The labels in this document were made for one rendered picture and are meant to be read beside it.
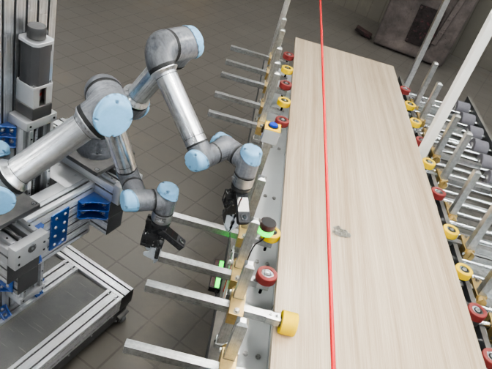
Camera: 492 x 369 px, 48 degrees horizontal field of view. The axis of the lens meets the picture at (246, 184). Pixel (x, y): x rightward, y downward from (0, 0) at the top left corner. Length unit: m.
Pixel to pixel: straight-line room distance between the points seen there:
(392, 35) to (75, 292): 6.04
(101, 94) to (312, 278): 1.07
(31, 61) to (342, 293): 1.37
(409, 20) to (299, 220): 5.68
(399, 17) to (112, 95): 6.48
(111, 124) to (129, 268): 1.73
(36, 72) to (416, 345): 1.62
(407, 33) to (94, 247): 5.62
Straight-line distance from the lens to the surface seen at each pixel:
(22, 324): 2.70
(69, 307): 2.77
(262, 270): 2.12
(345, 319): 2.10
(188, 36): 1.94
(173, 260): 2.12
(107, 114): 1.61
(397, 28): 7.88
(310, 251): 2.29
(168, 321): 3.04
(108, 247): 3.36
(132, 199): 1.88
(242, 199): 1.94
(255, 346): 2.25
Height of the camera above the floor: 2.33
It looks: 35 degrees down
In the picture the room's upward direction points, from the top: 18 degrees clockwise
